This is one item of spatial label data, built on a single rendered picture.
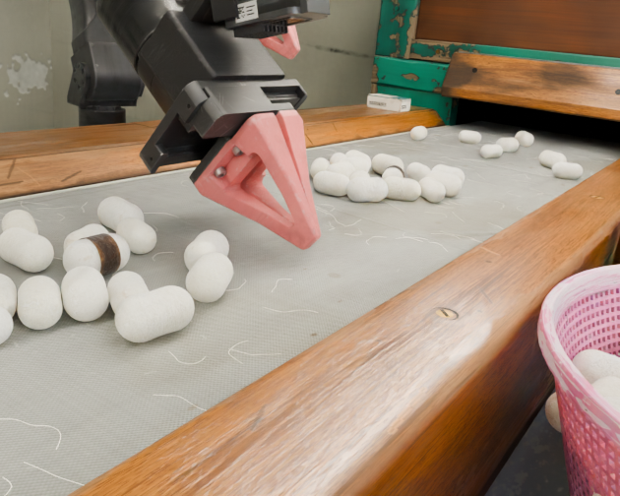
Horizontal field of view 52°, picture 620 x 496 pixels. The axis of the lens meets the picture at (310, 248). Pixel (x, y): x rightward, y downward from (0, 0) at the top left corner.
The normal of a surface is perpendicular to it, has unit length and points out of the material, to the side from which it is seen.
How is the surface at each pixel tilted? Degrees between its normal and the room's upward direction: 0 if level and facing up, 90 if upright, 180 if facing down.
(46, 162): 45
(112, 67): 65
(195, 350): 0
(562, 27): 90
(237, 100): 40
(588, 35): 90
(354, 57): 90
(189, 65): 90
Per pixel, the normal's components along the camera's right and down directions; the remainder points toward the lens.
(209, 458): 0.09, -0.94
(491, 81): -0.47, -0.16
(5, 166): 0.65, -0.48
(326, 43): -0.49, 0.24
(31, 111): 0.87, 0.23
